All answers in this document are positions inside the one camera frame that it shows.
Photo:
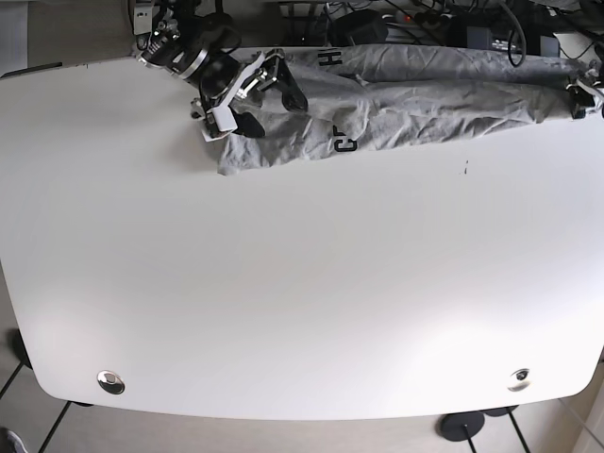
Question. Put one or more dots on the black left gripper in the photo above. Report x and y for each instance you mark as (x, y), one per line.
(586, 92)

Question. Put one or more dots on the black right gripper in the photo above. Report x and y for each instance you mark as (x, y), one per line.
(221, 75)

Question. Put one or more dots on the grey T-shirt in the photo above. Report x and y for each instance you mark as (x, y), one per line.
(385, 96)

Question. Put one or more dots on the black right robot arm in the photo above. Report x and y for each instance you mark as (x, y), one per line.
(198, 50)

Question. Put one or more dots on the right silver table grommet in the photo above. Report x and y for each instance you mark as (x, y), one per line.
(519, 380)

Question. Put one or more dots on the silver table grommet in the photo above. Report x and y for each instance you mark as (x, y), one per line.
(519, 380)
(110, 382)

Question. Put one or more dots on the left silver table grommet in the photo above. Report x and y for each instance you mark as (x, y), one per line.
(110, 382)

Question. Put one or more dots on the black left table leg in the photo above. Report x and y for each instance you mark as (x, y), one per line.
(17, 348)

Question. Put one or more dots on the black round stand base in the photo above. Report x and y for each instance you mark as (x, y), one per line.
(461, 426)

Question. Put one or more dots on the grey shoe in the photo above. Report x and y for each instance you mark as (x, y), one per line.
(10, 442)

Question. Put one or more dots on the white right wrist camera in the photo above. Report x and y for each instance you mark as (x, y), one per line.
(219, 121)

